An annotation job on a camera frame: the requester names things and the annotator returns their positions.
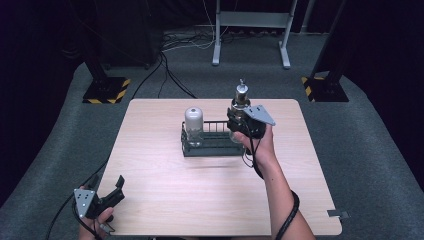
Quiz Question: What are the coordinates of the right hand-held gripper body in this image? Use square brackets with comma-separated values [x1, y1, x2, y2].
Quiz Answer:
[226, 104, 277, 140]

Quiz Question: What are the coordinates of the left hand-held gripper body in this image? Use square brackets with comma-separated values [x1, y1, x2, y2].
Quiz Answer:
[72, 187, 113, 220]

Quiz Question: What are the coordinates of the glass oil bottle metal spout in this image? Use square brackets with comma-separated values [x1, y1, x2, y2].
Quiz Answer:
[229, 78, 252, 145]

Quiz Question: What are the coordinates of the dark wire rack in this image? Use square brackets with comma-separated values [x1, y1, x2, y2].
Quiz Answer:
[180, 119, 248, 158]

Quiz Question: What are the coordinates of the clear jar with grey lid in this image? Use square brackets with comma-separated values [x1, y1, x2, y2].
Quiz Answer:
[183, 106, 205, 148]

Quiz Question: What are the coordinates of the person's left hand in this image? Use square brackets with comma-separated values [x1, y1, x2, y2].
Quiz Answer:
[77, 185, 115, 240]

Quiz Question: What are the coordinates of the person's right hand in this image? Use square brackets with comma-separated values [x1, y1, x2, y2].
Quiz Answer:
[232, 123, 278, 171]

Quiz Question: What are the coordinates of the black stand with striped base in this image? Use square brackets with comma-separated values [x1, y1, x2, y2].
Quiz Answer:
[68, 0, 132, 105]
[301, 0, 351, 103]

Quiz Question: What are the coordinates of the small grey flat tab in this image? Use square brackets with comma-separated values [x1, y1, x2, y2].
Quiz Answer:
[326, 209, 352, 220]

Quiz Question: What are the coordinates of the black cabinet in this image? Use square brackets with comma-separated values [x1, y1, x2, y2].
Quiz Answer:
[93, 0, 165, 69]

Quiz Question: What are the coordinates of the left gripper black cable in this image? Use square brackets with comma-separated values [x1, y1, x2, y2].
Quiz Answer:
[44, 156, 116, 240]

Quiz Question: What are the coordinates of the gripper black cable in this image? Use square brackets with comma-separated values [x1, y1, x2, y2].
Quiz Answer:
[240, 119, 301, 240]
[44, 156, 116, 240]

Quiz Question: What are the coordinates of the black floor cable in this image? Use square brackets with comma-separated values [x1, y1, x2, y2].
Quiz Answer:
[130, 49, 198, 100]

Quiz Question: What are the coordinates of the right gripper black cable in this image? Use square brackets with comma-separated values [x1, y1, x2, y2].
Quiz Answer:
[240, 119, 301, 240]

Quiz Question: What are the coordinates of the white metal desk frame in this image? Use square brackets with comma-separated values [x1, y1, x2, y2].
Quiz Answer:
[211, 0, 299, 70]

